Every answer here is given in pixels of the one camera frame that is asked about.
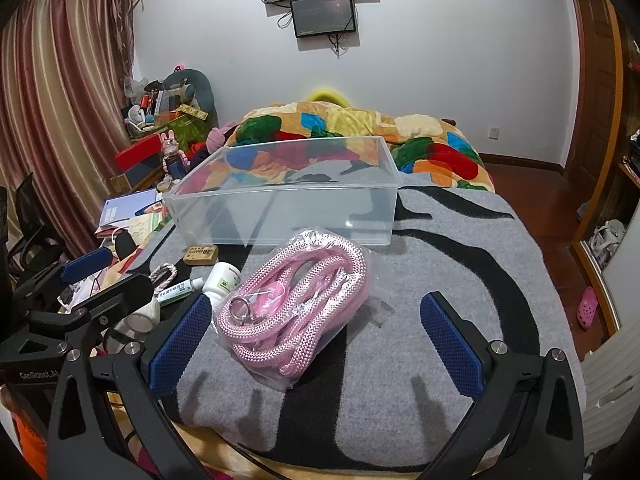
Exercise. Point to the pink striped curtain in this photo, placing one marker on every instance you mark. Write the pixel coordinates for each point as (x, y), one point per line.
(55, 85)

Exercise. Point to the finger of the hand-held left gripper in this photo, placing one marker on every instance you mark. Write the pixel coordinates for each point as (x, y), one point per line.
(85, 266)
(120, 292)

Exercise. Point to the white green ointment tube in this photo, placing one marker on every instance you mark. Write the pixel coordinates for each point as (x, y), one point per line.
(175, 292)

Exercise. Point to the green box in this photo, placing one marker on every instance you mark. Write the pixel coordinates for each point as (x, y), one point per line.
(175, 130)

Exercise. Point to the blue notebook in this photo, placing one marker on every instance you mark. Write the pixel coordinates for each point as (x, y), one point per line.
(127, 207)

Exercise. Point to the white bottle green label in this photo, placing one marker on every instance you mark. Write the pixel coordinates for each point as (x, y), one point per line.
(222, 282)

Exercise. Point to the small wall monitor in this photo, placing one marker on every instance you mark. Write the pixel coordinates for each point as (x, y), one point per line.
(324, 15)

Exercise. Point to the grey black patterned blanket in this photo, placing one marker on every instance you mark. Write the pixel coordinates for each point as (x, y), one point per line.
(450, 260)

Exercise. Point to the white wall socket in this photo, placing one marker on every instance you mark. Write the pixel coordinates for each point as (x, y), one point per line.
(493, 133)

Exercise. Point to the white ribbed panel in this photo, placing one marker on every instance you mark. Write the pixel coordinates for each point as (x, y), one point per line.
(612, 390)

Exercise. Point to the orange cloth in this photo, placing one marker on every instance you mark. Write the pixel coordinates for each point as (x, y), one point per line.
(30, 442)

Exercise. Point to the pink rabbit toy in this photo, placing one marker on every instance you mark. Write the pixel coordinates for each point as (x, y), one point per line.
(172, 152)

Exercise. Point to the small wooden box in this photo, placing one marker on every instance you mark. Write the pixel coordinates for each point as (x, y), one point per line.
(200, 254)

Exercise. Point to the clear plastic storage box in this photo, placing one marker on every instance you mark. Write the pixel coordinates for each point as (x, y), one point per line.
(280, 215)

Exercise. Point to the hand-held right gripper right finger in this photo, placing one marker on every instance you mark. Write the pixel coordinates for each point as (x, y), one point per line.
(450, 345)

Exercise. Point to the yellow pillow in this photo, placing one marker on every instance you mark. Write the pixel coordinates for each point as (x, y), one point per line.
(327, 96)

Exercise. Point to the white shoes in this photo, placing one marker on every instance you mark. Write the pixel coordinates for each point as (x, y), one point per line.
(607, 240)

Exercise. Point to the wooden wardrobe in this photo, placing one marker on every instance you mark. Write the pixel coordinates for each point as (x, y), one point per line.
(605, 110)

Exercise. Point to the colourful patchwork quilt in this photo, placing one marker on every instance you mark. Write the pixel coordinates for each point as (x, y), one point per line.
(425, 130)

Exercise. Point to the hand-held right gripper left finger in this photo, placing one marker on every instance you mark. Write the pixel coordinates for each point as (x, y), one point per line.
(180, 345)

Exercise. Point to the pink slipper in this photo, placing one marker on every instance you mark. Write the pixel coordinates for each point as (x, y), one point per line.
(587, 307)

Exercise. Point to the red box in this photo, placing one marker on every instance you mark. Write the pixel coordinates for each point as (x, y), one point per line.
(140, 155)

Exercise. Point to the black office chair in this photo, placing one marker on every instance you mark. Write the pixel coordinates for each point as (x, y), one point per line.
(35, 220)

